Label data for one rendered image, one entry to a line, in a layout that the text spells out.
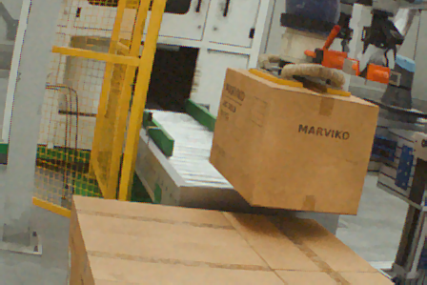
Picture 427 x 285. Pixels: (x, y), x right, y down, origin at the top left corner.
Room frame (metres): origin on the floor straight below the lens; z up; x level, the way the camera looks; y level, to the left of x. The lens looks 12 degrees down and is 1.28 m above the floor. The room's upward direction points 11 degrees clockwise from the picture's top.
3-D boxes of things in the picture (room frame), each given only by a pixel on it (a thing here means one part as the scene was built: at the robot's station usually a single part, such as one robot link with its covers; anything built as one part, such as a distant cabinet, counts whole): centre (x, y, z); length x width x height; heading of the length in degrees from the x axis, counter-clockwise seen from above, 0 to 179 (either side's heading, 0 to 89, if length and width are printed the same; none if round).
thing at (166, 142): (4.15, 0.77, 0.60); 1.60 x 0.10 x 0.09; 21
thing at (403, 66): (3.13, -0.53, 1.20); 0.13 x 0.12 x 0.14; 40
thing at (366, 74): (2.12, -0.27, 1.20); 0.08 x 0.07 x 0.05; 20
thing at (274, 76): (2.66, 0.02, 1.10); 0.34 x 0.10 x 0.05; 20
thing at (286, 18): (2.69, -0.08, 1.32); 0.23 x 0.23 x 0.04
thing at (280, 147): (2.68, -0.08, 0.87); 0.60 x 0.40 x 0.40; 20
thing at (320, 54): (2.45, -0.16, 1.20); 0.10 x 0.08 x 0.06; 110
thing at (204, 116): (4.34, 0.27, 0.60); 1.60 x 0.10 x 0.09; 21
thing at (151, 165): (3.80, 0.70, 0.50); 2.31 x 0.05 x 0.19; 21
